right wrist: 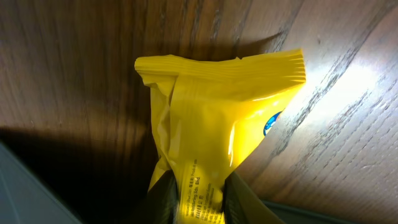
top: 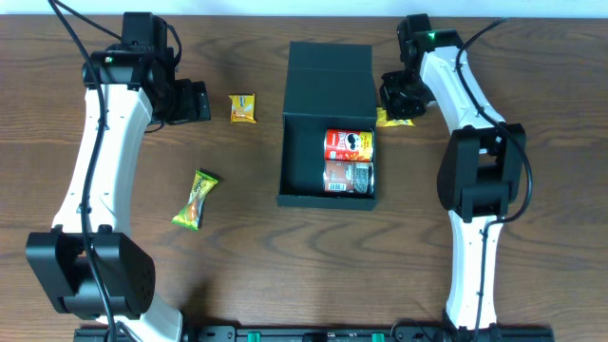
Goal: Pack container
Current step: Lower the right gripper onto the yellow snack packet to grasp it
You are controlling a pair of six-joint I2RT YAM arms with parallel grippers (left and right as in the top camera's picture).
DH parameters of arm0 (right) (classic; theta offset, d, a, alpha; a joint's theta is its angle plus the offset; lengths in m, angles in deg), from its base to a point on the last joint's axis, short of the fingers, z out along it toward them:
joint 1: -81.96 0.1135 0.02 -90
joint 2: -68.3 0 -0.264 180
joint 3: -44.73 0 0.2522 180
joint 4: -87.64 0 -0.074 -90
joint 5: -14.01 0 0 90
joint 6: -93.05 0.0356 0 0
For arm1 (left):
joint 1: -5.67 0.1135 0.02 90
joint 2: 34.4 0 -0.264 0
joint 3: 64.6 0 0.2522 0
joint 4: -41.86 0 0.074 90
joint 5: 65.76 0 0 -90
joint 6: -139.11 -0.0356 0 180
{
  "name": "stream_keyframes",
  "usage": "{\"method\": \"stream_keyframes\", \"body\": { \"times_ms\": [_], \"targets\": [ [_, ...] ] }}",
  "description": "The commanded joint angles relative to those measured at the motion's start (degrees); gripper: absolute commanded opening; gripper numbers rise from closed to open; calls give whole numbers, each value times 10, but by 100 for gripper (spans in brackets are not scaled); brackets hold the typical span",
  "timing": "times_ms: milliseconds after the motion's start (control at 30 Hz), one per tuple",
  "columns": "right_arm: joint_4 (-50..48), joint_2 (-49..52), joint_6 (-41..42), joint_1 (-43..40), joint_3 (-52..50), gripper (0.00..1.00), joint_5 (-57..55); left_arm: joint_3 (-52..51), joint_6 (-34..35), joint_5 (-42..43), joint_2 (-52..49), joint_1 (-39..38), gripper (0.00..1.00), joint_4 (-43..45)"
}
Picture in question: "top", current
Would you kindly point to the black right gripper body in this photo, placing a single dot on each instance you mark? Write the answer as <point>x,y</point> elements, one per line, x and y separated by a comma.
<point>396,98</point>

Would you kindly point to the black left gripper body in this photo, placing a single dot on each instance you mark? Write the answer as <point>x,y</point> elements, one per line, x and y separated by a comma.
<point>196,101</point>

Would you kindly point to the yellow snack packet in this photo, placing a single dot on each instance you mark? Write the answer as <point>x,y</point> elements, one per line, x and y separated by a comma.
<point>383,119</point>

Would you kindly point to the red Pringles can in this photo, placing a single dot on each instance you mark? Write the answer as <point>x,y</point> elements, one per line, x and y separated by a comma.
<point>348,145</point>

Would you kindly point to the brown Pringles can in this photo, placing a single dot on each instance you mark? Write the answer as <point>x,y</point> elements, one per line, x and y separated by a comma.
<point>355,177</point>

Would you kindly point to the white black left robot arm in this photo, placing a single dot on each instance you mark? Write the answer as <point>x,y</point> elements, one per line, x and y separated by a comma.
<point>87,263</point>

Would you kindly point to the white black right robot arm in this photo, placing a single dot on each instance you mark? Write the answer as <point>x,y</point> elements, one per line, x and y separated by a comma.
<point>480,172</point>

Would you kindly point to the orange cracker packet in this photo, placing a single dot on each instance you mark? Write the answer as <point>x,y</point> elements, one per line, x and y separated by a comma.
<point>243,108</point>

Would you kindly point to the black open gift box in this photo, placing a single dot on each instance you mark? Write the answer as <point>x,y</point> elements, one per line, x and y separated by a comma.
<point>328,86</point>

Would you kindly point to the green pandan snack packet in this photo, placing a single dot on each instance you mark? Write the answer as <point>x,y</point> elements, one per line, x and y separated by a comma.
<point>190,215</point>

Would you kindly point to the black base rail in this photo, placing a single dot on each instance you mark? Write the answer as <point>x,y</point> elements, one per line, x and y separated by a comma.
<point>399,334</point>

